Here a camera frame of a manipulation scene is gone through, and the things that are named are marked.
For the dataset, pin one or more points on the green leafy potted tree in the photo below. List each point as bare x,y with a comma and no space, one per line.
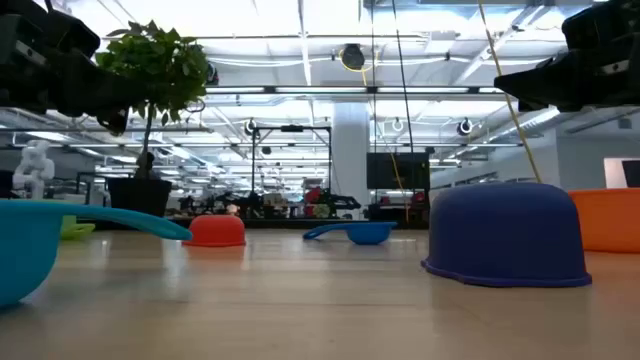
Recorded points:
160,65

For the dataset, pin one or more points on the black wall monitor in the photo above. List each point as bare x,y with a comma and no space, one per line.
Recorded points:
397,170

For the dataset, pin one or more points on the large purple measuring cup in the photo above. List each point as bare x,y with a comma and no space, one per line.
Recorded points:
505,235

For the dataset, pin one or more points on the orange measuring cup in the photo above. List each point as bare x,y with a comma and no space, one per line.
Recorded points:
610,220

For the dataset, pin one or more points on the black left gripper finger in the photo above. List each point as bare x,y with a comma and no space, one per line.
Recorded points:
110,95

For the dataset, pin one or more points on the red measuring cup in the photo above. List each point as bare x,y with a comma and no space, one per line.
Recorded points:
215,232

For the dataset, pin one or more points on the black screen by doorway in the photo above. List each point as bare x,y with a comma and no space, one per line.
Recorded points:
632,175

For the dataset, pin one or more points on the white building pillar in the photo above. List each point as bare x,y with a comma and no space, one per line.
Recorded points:
350,150

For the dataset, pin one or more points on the black aluminium table frame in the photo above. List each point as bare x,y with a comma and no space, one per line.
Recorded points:
270,223

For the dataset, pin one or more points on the black background frame rig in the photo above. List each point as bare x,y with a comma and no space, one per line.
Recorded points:
291,128

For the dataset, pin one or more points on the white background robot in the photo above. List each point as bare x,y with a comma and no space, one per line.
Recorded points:
32,170

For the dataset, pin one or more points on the small blue measuring cup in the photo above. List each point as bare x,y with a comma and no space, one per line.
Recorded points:
367,233

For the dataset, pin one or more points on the small black ceiling reel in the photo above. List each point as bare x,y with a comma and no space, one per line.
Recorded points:
250,126
465,127

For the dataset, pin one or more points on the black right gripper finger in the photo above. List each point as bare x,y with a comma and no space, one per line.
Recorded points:
540,85

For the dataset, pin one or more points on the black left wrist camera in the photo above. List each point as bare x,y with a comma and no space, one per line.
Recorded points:
50,25

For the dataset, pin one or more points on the black plant pot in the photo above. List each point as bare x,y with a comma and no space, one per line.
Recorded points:
140,195

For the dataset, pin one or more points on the red black background machine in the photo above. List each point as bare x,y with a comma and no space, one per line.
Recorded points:
315,195

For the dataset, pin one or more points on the teal measuring cup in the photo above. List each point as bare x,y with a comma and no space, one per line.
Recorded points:
25,250

